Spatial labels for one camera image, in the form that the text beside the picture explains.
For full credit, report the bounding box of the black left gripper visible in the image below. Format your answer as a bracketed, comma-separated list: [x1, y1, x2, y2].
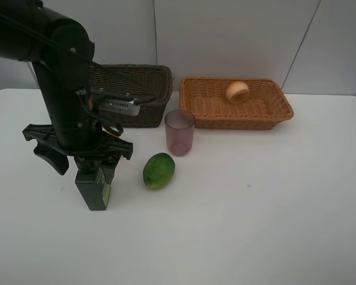
[23, 125, 133, 184]

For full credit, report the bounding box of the dark green pump bottle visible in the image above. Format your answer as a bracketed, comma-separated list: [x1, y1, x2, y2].
[74, 157, 115, 211]

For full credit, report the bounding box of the translucent purple plastic cup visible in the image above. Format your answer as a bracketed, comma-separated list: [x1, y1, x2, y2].
[164, 109, 195, 156]

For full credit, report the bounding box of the brown bread bun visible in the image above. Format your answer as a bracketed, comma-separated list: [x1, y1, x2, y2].
[225, 81, 250, 104]

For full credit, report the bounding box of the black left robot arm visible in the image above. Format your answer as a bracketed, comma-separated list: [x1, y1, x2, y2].
[0, 1, 133, 185]

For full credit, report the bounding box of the orange mandarin fruit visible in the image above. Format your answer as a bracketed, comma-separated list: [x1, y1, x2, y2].
[102, 128, 119, 138]

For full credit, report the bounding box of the green mango fruit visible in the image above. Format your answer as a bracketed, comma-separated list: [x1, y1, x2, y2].
[142, 153, 176, 190]

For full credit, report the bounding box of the dark brown wicker basket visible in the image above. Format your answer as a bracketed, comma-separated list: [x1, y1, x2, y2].
[89, 64, 173, 128]

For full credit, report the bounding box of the tan wicker basket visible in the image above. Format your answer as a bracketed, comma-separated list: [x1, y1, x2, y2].
[179, 77, 294, 130]

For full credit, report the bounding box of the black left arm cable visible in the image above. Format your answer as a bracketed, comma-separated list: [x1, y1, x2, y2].
[0, 5, 157, 140]

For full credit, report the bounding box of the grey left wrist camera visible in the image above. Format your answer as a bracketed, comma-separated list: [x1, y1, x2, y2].
[90, 88, 140, 116]

